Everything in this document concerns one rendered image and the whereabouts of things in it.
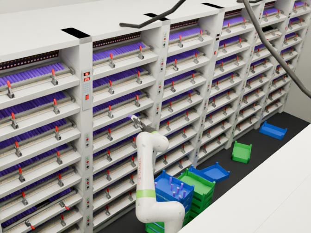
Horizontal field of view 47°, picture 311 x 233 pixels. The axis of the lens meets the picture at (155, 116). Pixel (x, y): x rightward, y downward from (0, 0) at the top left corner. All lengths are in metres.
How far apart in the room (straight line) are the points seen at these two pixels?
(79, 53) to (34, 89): 0.33
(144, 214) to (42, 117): 0.82
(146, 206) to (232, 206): 1.05
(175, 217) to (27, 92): 1.08
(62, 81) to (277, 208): 1.48
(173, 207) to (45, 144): 0.88
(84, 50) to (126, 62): 0.40
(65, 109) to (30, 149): 0.31
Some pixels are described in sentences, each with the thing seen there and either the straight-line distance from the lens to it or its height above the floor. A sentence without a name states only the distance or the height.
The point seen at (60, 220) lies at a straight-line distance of 2.89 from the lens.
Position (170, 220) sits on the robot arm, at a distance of 2.13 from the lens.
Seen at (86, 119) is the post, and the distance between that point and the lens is 2.40.
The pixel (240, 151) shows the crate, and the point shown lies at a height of 0.00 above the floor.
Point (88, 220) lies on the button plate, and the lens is 2.99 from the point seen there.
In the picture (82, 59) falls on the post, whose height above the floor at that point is 1.63.
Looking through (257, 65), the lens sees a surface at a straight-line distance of 4.33.
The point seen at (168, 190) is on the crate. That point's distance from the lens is 2.96.
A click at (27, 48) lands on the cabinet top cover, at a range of 2.00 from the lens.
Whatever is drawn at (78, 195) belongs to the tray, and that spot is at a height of 0.55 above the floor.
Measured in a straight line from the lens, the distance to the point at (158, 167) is 3.38.
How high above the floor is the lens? 2.46
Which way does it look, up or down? 31 degrees down
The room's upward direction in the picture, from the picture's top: 6 degrees clockwise
